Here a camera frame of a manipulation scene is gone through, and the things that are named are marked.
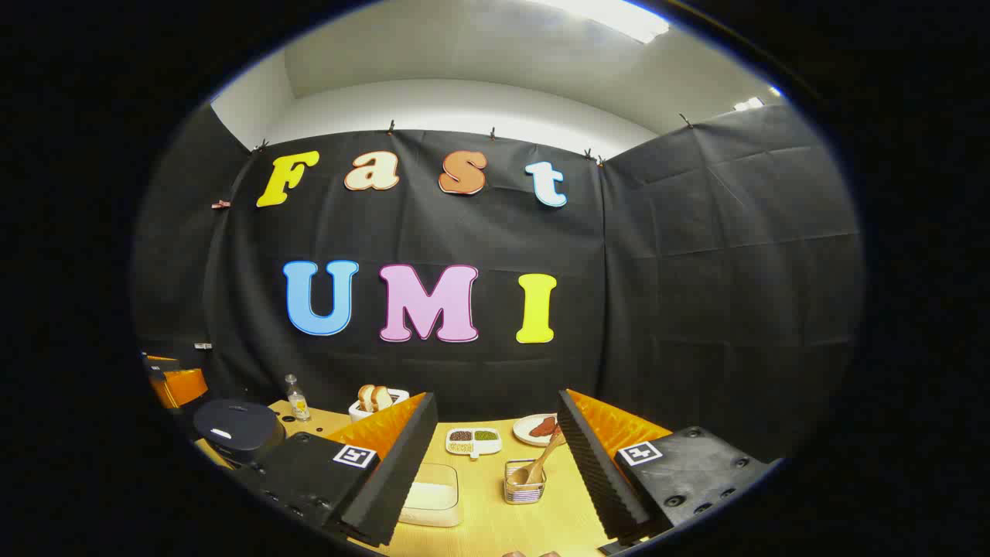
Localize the dark rice cooker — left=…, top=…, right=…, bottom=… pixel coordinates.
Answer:
left=193, top=398, right=288, bottom=466

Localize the white toaster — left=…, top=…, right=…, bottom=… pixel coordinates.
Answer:
left=348, top=388, right=411, bottom=423

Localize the white divided dish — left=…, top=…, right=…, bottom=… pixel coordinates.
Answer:
left=445, top=428, right=503, bottom=460

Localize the wooden spoon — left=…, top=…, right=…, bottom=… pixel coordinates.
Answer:
left=507, top=430, right=568, bottom=487

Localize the small clear bottle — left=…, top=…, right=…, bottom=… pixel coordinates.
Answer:
left=285, top=374, right=312, bottom=422

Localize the round white plate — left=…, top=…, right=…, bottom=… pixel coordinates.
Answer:
left=513, top=413, right=562, bottom=447

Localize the large ceiling light panel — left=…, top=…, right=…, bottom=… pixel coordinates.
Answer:
left=534, top=0, right=671, bottom=45

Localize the black backdrop cloth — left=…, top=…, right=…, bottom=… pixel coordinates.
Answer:
left=131, top=104, right=865, bottom=465

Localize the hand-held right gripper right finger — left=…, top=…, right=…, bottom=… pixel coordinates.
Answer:
left=555, top=388, right=783, bottom=547

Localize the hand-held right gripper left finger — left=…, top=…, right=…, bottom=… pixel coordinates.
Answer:
left=228, top=391, right=439, bottom=548

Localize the small ceiling light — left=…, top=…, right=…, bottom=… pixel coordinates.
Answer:
left=733, top=87, right=783, bottom=111

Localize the wire chopstick holder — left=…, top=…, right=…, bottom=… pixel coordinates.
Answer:
left=504, top=459, right=547, bottom=505

